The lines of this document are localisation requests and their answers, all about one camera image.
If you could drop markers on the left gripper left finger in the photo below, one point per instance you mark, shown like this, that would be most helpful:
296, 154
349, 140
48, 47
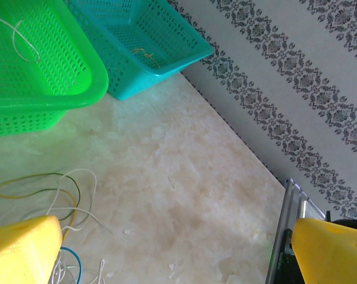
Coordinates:
22, 251

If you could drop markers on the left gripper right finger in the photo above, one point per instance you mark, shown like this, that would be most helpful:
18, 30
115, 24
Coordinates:
332, 254

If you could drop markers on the rubber bands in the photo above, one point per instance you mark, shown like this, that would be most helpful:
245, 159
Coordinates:
13, 38

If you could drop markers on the metal table edge strip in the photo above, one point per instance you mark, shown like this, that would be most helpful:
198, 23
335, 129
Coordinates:
285, 207

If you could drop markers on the green plastic basket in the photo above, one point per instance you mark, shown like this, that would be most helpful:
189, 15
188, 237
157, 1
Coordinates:
48, 100

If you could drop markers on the teal plastic basket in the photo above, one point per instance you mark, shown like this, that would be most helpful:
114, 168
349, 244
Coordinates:
155, 75

